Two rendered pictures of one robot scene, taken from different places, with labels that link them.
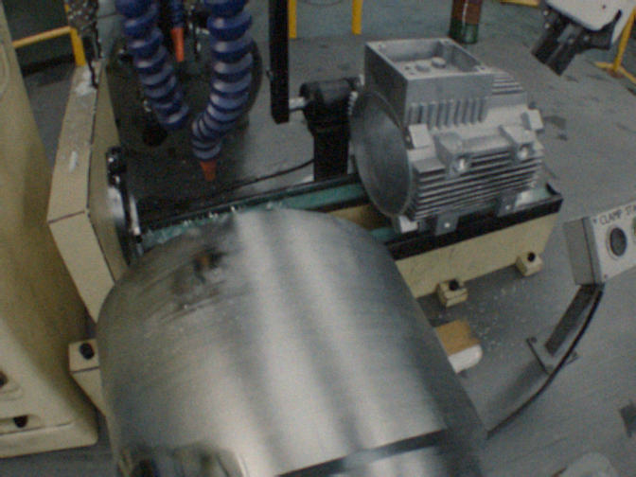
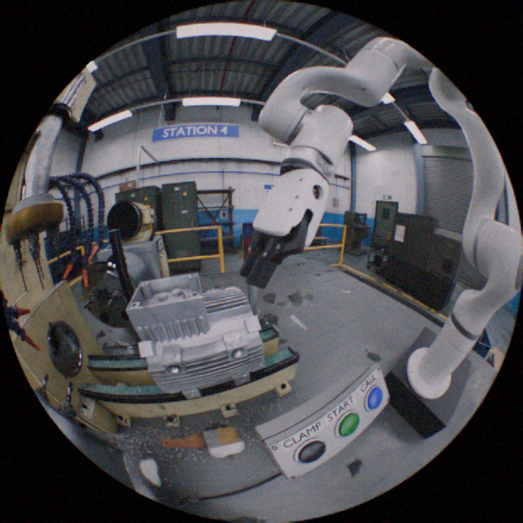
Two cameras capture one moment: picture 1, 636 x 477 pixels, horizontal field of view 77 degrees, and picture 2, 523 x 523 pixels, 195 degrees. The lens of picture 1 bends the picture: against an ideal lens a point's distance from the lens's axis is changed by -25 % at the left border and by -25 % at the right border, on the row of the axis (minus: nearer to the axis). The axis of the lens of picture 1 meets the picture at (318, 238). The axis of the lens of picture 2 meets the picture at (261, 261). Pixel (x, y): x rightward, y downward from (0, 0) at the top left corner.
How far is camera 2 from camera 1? 0.42 m
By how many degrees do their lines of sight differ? 27
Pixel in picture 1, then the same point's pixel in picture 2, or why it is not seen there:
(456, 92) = (171, 317)
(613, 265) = (306, 466)
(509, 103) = (233, 314)
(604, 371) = not seen: hidden behind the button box
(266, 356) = not seen: outside the picture
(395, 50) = (160, 285)
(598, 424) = (329, 477)
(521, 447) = (268, 495)
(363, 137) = not seen: hidden behind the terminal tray
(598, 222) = (281, 447)
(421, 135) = (145, 349)
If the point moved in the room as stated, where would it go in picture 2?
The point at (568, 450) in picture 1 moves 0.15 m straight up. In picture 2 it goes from (305, 493) to (327, 504)
